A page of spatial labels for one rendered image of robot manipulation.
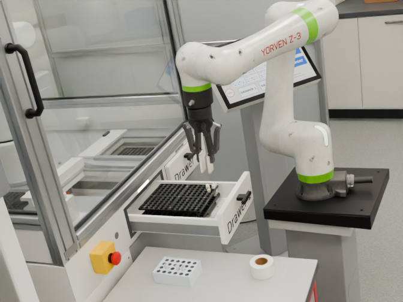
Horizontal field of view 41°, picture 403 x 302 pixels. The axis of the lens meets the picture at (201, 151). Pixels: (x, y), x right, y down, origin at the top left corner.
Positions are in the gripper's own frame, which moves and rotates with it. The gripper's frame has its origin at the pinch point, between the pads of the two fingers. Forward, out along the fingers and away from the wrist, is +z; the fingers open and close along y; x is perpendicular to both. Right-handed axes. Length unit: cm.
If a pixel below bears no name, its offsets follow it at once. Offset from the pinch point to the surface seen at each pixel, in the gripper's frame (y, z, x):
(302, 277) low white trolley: 36.8, 22.0, -23.4
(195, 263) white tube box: 4.8, 20.9, -26.0
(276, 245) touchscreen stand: -5, 92, 84
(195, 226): 2.1, 13.3, -17.9
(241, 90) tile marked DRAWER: -12, 1, 72
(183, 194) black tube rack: -8.0, 10.9, -3.8
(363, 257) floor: 38, 99, 95
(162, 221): -9.2, 12.9, -18.0
